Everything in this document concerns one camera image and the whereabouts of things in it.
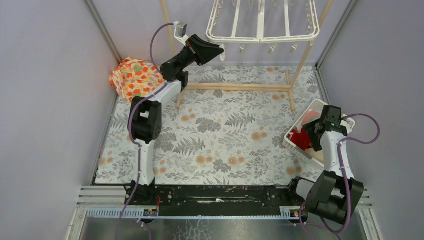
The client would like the red sock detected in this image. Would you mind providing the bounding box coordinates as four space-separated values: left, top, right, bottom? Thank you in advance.
287 128 312 151

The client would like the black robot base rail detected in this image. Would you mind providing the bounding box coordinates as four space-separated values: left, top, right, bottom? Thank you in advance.
129 184 304 215

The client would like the orange floral cloth bundle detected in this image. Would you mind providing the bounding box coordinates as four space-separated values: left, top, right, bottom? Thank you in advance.
109 57 164 102

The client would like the white clip sock hanger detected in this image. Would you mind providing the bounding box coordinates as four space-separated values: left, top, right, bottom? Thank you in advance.
205 0 321 64

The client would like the floral patterned table mat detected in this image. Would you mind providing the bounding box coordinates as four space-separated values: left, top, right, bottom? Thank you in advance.
94 65 323 185

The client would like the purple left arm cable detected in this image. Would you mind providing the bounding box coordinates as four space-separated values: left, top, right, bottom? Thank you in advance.
114 22 176 240

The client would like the wooden drying rack stand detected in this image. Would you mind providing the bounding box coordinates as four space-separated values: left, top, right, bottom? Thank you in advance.
160 0 334 112

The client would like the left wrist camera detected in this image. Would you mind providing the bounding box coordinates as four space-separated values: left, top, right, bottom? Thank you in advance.
173 21 189 45

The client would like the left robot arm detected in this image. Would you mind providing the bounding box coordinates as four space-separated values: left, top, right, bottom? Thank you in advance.
124 34 225 206

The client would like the white perforated plastic basket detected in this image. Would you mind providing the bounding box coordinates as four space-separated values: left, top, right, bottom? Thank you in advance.
283 99 356 171

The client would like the white slotted cable duct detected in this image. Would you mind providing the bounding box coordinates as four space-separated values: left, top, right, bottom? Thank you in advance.
86 207 300 221

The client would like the beige sock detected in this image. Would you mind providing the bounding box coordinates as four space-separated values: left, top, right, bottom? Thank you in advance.
305 148 324 164

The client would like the pink green patterned sock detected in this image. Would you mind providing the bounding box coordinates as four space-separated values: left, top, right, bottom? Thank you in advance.
300 110 321 127

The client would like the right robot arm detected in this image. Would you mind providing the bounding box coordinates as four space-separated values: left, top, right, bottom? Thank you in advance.
286 105 365 225

